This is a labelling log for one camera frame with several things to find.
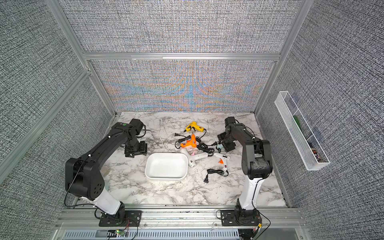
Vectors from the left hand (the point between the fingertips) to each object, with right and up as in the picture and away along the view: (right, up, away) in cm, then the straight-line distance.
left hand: (143, 153), depth 84 cm
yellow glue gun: (+30, +15, +26) cm, 42 cm away
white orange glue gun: (+47, -12, +5) cm, 49 cm away
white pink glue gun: (+28, -4, +8) cm, 29 cm away
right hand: (+46, +7, +14) cm, 49 cm away
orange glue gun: (+27, +4, +17) cm, 32 cm away
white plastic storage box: (+12, -9, +7) cm, 16 cm away
